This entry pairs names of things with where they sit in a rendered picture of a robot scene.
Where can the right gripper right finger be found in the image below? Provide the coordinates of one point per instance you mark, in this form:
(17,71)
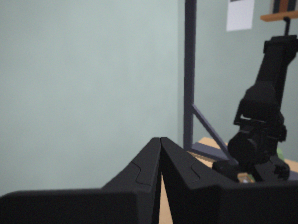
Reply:
(197,194)

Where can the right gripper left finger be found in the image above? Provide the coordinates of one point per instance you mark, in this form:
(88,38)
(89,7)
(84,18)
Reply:
(131,197)

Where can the wooden ball-in-hole puzzle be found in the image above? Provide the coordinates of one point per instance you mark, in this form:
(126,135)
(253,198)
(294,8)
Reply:
(244,179)

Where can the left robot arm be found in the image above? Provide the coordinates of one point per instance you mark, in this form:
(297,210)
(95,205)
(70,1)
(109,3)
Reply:
(259,103)

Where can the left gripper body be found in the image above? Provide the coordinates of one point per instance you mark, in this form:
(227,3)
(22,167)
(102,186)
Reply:
(224,168)

